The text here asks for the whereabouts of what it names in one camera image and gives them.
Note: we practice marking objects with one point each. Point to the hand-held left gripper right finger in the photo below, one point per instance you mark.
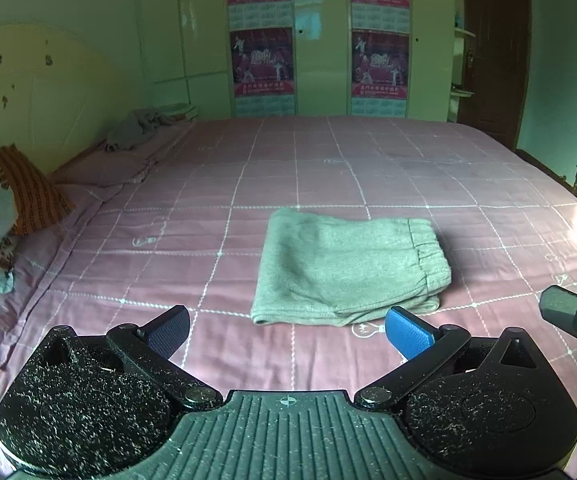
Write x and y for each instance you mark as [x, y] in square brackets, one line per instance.
[411, 331]

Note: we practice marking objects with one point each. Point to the grey pants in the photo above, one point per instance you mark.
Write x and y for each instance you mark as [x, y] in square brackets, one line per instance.
[348, 270]

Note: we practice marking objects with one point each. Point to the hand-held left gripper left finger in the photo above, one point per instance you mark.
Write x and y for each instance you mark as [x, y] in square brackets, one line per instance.
[168, 331]

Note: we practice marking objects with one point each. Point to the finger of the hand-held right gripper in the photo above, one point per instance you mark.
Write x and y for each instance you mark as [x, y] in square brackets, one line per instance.
[566, 310]

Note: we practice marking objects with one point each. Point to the crumpled grey cloth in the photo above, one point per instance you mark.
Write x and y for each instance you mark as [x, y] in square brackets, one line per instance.
[136, 130]

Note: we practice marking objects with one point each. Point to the white corner shelves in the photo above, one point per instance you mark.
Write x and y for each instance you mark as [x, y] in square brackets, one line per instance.
[464, 35]

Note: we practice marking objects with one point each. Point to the pale bed headboard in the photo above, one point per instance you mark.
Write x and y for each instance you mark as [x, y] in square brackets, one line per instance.
[43, 90]

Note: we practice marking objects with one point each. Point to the dark wooden door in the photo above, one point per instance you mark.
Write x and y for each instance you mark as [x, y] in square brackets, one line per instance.
[493, 60]

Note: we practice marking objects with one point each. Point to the pale green wardrobe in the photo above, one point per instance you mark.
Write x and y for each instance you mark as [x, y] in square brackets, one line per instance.
[318, 35]

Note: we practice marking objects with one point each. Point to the orange patterned pillow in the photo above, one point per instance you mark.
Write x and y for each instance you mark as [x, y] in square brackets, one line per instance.
[33, 195]

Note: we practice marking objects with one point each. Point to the pink checked bedsheet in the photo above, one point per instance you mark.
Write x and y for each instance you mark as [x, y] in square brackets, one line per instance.
[318, 170]

